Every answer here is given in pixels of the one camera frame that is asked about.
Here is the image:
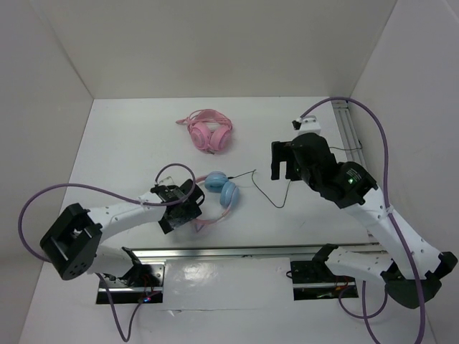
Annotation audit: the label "thin black headphone cable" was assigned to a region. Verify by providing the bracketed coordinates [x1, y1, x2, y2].
[229, 168, 292, 209]

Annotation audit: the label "blue pink cat-ear headphones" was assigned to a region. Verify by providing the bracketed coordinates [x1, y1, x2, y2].
[192, 171, 240, 232]

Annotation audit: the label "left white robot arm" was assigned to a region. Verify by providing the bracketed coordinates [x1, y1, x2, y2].
[40, 179, 204, 286]

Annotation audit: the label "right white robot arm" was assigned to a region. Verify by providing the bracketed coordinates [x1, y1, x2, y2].
[271, 133, 458, 309]

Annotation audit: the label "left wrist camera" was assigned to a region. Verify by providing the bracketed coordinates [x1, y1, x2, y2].
[155, 176, 176, 189]

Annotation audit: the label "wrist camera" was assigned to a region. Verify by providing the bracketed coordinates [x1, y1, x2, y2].
[155, 176, 176, 189]
[292, 116, 321, 136]

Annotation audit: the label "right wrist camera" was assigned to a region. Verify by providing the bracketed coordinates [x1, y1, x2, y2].
[292, 116, 321, 136]

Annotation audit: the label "aluminium front rail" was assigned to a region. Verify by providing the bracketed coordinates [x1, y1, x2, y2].
[128, 243, 388, 261]

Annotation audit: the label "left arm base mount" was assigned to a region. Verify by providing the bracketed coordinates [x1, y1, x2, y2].
[96, 262, 166, 305]

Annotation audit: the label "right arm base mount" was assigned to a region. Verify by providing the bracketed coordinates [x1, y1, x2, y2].
[285, 261, 359, 301]

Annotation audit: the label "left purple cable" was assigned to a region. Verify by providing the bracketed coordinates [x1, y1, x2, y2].
[17, 163, 197, 342]

